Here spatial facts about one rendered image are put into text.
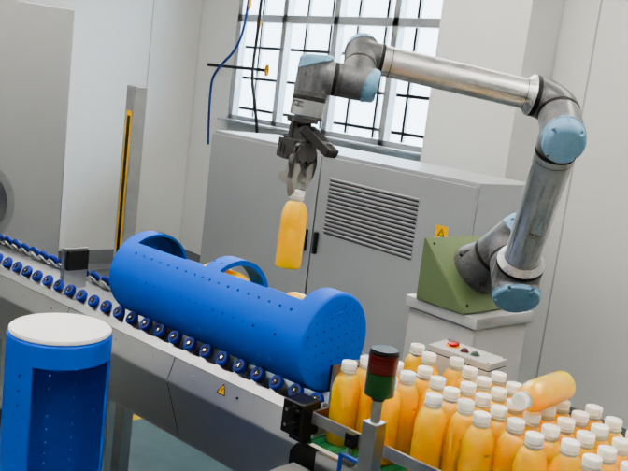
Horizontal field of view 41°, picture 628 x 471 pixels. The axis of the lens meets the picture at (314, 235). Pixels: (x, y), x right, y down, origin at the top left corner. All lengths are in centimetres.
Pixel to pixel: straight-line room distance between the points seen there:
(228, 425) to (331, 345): 41
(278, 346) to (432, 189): 191
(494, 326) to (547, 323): 232
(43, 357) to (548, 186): 145
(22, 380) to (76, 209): 524
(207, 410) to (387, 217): 195
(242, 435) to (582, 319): 297
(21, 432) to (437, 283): 140
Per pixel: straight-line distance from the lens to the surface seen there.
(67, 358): 235
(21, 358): 239
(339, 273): 449
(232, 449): 257
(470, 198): 389
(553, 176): 242
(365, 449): 183
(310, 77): 223
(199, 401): 258
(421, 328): 300
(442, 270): 288
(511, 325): 301
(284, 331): 227
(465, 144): 516
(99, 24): 751
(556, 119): 235
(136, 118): 350
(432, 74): 238
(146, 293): 271
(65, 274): 328
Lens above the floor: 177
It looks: 10 degrees down
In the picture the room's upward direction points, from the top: 7 degrees clockwise
